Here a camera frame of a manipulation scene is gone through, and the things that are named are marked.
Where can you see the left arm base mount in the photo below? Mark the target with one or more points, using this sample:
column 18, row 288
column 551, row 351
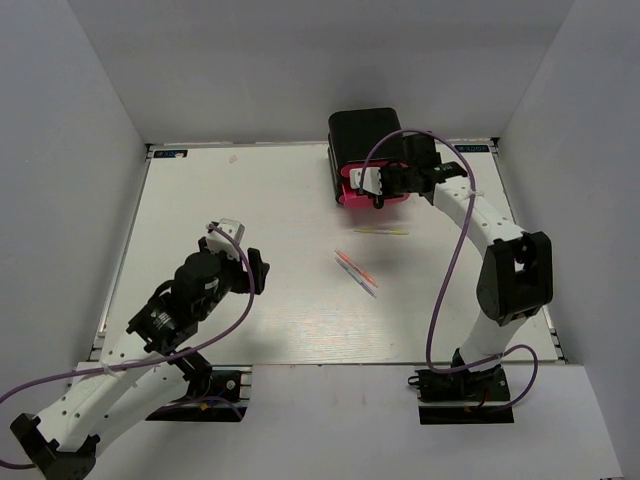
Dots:
column 222, row 397

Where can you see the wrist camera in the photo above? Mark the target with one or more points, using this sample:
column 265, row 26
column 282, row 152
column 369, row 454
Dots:
column 366, row 181
column 224, row 236

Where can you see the right corner label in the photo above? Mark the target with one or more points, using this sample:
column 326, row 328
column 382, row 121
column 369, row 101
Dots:
column 472, row 148

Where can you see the red clear pen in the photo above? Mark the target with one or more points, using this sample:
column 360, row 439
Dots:
column 358, row 269

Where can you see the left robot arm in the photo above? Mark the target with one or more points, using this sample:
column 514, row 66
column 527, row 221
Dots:
column 150, row 370

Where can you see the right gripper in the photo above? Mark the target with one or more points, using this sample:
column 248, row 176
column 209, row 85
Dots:
column 384, row 173

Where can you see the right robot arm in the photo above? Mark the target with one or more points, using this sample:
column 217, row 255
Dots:
column 515, row 279

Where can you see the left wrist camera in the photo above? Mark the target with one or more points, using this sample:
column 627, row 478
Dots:
column 224, row 236

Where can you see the left corner label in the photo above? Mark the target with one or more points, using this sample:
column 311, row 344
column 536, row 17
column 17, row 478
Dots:
column 170, row 154

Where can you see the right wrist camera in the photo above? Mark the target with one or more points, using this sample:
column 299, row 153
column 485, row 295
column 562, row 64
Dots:
column 366, row 181

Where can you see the corner label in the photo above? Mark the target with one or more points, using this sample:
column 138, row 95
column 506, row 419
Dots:
column 170, row 154
column 472, row 148

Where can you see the yellow pen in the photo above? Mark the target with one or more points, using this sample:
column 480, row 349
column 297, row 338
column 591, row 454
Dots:
column 376, row 231

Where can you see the black drawer cabinet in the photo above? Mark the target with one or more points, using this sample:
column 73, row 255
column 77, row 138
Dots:
column 354, row 134

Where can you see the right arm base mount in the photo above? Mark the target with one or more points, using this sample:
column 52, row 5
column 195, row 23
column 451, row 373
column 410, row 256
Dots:
column 464, row 398

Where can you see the blue clear pen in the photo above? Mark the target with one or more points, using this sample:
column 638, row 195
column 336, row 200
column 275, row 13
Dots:
column 356, row 277

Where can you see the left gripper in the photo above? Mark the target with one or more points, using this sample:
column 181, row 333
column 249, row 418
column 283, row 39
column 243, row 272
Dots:
column 259, row 270

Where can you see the pink drawer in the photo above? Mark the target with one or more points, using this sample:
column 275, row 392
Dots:
column 348, row 198
column 344, row 171

